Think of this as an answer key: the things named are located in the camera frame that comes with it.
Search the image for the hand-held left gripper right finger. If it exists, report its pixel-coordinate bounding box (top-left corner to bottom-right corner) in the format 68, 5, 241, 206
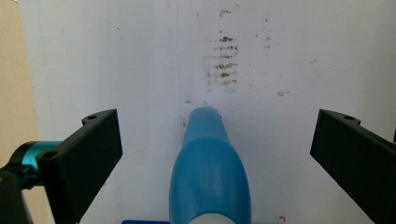
309, 108, 396, 224

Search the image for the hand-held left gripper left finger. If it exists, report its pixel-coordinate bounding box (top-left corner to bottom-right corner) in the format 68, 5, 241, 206
35, 108, 123, 224

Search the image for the blue plastic bottle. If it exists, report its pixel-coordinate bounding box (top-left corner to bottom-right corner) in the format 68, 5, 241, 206
168, 106, 252, 224

